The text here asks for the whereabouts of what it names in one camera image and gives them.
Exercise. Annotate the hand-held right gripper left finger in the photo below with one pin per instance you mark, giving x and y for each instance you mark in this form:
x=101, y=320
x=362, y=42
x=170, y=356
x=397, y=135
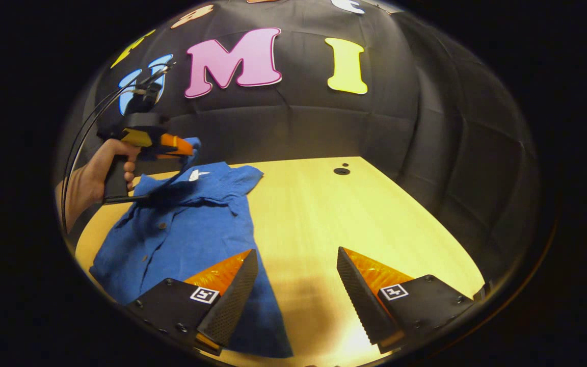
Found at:
x=232, y=300

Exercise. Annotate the blue shirt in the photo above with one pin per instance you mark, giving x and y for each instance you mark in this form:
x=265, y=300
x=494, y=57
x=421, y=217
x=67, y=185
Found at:
x=186, y=229

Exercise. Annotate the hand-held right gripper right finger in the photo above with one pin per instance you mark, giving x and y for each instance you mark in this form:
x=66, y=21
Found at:
x=359, y=300

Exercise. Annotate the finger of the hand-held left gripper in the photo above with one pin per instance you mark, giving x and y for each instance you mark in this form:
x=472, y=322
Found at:
x=177, y=145

